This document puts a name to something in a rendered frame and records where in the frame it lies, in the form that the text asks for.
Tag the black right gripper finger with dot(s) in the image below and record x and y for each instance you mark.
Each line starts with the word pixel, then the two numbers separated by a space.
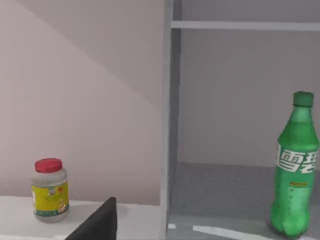
pixel 102 221

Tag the red-lidded jar with yellow label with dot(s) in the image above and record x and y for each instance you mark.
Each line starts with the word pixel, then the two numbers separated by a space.
pixel 50 192

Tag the grey open cabinet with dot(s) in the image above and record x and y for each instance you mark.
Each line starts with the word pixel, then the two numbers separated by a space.
pixel 172 125

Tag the green bottle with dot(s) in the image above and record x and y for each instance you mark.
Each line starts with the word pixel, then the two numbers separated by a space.
pixel 295 175

